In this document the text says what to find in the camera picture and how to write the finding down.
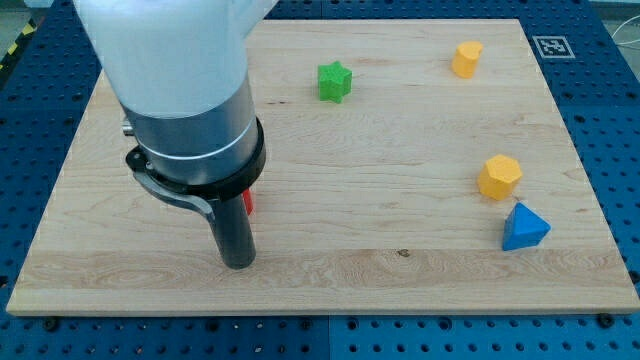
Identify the blue triangle block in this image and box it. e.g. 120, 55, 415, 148
502, 202, 551, 251

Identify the green star block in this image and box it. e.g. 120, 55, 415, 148
317, 61, 352, 103

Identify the white cable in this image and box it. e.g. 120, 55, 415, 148
610, 13, 640, 52

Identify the white fiducial marker tag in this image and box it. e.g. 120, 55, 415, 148
532, 35, 575, 59

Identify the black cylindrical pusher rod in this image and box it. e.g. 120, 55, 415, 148
210, 195, 256, 269

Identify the wooden board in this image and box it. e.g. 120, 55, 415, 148
7, 19, 639, 317

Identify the yellow heart block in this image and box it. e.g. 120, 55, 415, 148
451, 41, 484, 79

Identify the red block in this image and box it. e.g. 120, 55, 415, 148
242, 189, 254, 215

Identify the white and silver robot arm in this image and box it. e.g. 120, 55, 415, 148
75, 0, 274, 269

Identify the yellow hexagon block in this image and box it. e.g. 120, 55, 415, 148
477, 154, 523, 201

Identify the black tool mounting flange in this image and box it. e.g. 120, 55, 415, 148
126, 119, 266, 222

